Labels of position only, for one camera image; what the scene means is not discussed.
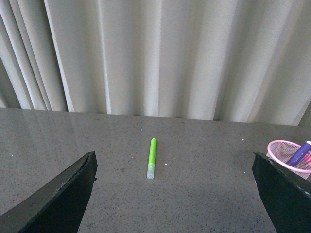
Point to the purple highlighter pen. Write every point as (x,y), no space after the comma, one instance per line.
(299,154)

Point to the green highlighter pen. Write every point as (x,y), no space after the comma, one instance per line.
(152,159)

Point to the pink mesh cup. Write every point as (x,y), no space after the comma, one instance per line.
(282,151)

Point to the white pleated curtain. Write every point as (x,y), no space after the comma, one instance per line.
(223,60)

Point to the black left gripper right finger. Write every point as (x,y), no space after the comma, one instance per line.
(285,195)

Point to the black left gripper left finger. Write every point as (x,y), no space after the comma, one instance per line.
(57,207)

